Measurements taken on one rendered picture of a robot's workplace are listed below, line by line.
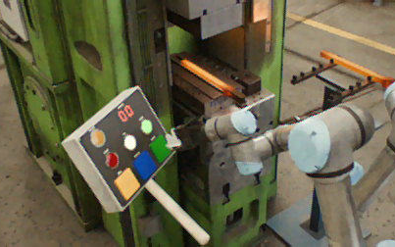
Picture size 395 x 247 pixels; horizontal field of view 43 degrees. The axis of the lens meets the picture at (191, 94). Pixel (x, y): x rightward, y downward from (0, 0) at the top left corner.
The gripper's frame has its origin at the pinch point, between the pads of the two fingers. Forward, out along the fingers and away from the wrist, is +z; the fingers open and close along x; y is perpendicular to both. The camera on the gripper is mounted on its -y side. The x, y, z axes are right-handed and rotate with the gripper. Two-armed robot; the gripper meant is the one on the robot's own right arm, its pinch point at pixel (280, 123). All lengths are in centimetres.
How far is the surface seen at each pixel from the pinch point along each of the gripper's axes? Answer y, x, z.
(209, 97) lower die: 1.7, -8.1, 33.2
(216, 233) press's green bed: 73, -13, 26
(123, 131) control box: -13, -56, 17
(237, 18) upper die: -30.7, 5.2, 30.7
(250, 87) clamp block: 4.0, 12.5, 30.7
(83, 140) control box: -18, -71, 14
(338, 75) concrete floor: 100, 183, 113
